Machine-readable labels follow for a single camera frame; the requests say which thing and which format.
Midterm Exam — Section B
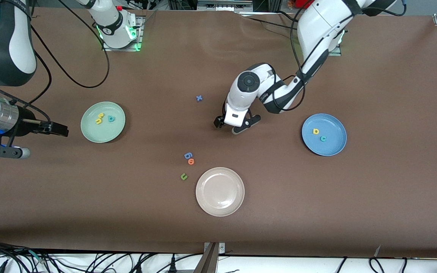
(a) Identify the black cable on table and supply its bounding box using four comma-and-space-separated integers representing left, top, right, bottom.
237, 11, 300, 31

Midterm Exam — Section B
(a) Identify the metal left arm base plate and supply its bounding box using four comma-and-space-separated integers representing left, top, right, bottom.
329, 34, 343, 56

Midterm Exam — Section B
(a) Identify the grey background device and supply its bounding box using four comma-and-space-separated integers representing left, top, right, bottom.
197, 0, 253, 12

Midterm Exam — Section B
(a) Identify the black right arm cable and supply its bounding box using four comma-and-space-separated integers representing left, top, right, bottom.
0, 0, 110, 124

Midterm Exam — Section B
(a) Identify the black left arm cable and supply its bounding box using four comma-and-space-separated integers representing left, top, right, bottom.
224, 0, 407, 114

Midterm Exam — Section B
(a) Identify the brown paper table cover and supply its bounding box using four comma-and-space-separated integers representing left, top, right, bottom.
0, 8, 437, 258

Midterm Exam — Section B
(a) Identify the blue plate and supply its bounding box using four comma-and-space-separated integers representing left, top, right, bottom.
302, 113, 347, 157

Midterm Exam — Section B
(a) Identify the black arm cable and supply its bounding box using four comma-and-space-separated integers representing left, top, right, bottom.
0, 0, 110, 124
224, 0, 407, 114

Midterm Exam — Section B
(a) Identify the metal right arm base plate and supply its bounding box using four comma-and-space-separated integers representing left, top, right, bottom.
101, 15, 144, 52

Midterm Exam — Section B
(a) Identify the green plate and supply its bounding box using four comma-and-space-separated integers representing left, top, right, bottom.
81, 101, 126, 144

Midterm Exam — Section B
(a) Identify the beige plate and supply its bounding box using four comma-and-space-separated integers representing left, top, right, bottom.
195, 167, 245, 217

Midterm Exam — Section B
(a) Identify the metal table edge bracket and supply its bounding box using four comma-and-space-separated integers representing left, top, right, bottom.
194, 242, 226, 273

